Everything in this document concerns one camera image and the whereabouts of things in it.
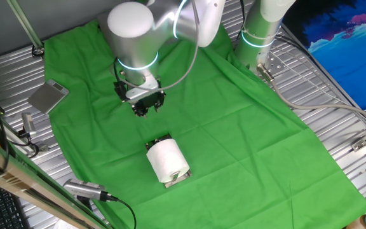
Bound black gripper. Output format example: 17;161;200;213
131;90;167;118

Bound white toilet paper roll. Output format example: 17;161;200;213
146;138;191;184

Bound chrome toilet paper holder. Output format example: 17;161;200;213
144;133;193;189

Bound grey flat pad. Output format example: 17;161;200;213
96;17;116;53

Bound green cloth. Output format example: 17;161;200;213
44;0;366;229

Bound silver digital scale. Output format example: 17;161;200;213
27;79;70;115

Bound blue painted poster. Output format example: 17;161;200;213
281;0;366;111

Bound silver ribbed camera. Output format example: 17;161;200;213
62;177;119;203

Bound black camera cable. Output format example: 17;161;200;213
106;193;138;229

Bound thin black looped cable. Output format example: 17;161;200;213
10;132;41;159

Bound small silver camera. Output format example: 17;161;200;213
20;112;37;139

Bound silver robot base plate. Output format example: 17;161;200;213
249;47;286;77

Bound aluminium frame post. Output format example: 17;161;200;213
6;0;46;58

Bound aluminium frame beam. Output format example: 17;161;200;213
0;132;114;229

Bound thick grey robot cable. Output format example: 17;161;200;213
255;62;366;128

